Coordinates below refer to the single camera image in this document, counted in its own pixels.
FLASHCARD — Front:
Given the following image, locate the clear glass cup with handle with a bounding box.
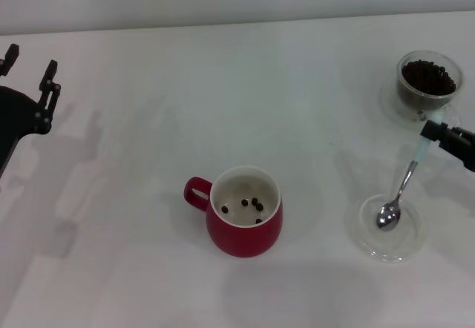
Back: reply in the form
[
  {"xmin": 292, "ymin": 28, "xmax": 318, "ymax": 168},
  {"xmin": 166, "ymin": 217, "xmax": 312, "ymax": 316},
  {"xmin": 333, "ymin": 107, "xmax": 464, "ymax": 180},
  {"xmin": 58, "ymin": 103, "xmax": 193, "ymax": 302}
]
[{"xmin": 396, "ymin": 50, "xmax": 464, "ymax": 132}]

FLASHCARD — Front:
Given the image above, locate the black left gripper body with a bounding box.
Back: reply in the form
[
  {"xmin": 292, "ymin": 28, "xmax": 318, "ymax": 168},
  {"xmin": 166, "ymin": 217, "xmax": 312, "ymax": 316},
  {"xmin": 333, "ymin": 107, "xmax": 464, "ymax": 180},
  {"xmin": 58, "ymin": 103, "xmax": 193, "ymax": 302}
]
[{"xmin": 0, "ymin": 85, "xmax": 51, "ymax": 180}]

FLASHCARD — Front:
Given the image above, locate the small clear glass saucer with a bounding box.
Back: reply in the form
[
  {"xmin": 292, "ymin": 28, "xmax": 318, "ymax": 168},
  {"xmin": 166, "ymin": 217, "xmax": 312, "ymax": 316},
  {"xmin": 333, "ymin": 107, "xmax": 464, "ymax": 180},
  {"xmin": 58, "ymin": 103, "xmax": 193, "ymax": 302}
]
[{"xmin": 347, "ymin": 193, "xmax": 425, "ymax": 264}]

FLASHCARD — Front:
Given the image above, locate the steel spoon with blue handle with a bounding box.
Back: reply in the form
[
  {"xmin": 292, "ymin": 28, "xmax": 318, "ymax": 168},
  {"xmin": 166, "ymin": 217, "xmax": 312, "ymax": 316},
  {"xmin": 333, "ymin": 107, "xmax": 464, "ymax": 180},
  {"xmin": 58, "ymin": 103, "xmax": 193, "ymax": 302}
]
[{"xmin": 376, "ymin": 114, "xmax": 448, "ymax": 231}]

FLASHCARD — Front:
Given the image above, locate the large clear glass saucer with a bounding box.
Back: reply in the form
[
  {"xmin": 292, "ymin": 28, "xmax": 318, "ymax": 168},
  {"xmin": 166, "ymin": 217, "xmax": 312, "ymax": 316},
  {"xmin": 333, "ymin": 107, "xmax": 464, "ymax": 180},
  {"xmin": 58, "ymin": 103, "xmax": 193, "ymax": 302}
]
[{"xmin": 378, "ymin": 81, "xmax": 463, "ymax": 132}]

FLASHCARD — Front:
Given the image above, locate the coffee bean pile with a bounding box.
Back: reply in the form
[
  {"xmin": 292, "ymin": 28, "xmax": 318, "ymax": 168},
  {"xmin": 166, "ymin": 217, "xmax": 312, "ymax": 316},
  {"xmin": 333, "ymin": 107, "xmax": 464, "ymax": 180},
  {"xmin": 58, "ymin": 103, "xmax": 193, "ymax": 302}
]
[{"xmin": 402, "ymin": 59, "xmax": 456, "ymax": 96}]

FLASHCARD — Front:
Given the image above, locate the red ceramic mug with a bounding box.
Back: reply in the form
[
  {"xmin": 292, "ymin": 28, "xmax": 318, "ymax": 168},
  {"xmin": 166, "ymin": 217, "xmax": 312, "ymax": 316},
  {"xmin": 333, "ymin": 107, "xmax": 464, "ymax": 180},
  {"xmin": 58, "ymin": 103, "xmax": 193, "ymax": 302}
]
[{"xmin": 183, "ymin": 165, "xmax": 284, "ymax": 258}]

